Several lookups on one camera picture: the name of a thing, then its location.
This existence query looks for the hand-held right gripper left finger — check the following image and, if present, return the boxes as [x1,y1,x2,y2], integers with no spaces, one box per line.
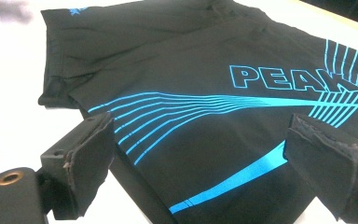
[36,111,117,221]

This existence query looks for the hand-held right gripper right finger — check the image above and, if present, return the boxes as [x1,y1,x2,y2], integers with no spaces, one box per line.
[283,113,358,224]

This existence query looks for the black shorts with blue print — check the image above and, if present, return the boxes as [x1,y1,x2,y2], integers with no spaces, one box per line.
[37,0,358,224]

